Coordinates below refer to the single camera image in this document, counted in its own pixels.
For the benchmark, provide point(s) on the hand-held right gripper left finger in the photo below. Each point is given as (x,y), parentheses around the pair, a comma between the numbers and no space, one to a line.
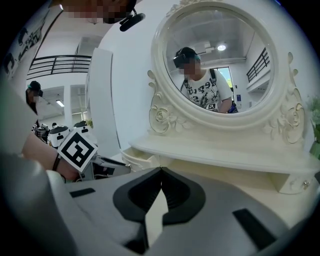
(100,200)

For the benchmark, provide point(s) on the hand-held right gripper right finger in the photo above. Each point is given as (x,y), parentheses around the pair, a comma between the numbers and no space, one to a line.
(225,212)

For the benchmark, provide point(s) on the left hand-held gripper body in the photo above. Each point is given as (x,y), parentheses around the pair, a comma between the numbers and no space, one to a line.
(77,150)

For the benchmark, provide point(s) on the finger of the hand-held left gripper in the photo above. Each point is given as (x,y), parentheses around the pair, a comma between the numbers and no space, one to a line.
(121,168)

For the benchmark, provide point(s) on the cream wooden drawer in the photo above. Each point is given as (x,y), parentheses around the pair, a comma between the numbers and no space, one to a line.
(295,183)
(140,160)

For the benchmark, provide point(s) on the cream dressing table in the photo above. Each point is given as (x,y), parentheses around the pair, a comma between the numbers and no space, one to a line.
(225,155)

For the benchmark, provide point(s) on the person's left forearm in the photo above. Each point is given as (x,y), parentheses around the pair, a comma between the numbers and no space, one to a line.
(40,155)

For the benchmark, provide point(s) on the white round robot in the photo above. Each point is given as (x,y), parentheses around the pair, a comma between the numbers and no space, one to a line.
(60,136)
(82,128)

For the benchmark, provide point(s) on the black wrist band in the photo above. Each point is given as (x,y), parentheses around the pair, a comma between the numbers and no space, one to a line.
(56,163)

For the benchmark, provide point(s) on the white partition cabinet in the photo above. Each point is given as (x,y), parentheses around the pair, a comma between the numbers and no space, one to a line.
(102,100)

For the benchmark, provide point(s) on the black balcony railing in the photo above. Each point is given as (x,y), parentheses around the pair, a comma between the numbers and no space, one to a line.
(60,65)

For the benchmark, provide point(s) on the oval cream-framed mirror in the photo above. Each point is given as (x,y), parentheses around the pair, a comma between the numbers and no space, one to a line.
(160,75)

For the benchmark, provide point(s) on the person's white printed shirt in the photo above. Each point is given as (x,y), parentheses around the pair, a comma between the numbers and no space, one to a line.
(25,37)

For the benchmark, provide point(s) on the white flowers in green vase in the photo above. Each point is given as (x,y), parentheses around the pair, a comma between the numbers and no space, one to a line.
(315,125)

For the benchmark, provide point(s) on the black head-mounted camera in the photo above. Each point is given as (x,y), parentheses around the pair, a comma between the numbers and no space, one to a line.
(131,21)

